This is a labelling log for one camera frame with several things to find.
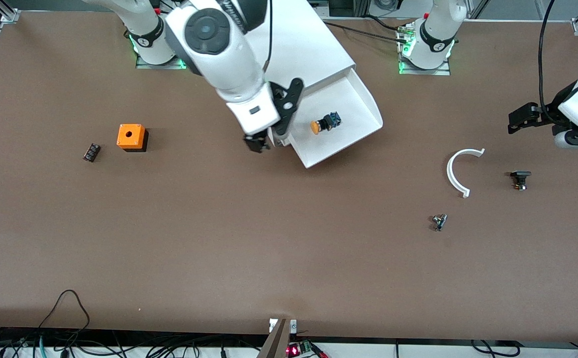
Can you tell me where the black cable on table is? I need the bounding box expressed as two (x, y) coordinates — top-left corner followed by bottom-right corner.
(323, 21), (409, 43)
(364, 14), (404, 31)

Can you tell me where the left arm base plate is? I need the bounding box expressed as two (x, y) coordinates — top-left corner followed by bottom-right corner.
(398, 22), (452, 76)

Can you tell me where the white drawer cabinet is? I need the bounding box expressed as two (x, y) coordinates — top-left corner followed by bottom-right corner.
(239, 0), (357, 150)

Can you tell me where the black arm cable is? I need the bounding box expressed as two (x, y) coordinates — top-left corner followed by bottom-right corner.
(263, 0), (274, 71)
(539, 0), (556, 112)

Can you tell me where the black switch part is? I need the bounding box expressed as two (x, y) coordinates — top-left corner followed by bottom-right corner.
(510, 171), (532, 191)

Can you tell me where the white curved plastic arc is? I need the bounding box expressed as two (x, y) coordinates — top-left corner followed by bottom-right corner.
(447, 148), (485, 198)

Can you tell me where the orange push button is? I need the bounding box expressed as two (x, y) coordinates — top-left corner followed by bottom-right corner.
(310, 111), (343, 135)

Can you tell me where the dark metal frame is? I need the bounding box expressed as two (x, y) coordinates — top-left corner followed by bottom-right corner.
(314, 0), (369, 18)

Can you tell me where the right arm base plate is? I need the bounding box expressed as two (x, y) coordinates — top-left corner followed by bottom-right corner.
(136, 47), (190, 70)

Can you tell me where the orange button box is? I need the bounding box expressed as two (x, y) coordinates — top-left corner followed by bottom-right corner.
(116, 124), (149, 153)

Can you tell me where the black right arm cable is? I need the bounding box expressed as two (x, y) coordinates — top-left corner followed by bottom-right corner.
(263, 0), (274, 71)

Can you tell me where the thin black looped cable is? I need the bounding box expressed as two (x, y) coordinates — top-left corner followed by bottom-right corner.
(38, 290), (91, 331)

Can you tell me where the black cable bundle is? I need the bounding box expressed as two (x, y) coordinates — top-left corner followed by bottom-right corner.
(0, 326), (270, 358)

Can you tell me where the white plastic drawer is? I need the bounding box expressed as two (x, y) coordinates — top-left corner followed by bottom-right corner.
(287, 67), (384, 170)

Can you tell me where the black cable coil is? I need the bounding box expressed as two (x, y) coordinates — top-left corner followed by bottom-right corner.
(471, 340), (521, 358)

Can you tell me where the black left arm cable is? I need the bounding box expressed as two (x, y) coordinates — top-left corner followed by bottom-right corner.
(539, 0), (556, 112)

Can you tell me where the circuit board with red light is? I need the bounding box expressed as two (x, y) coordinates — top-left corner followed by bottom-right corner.
(286, 340), (329, 358)

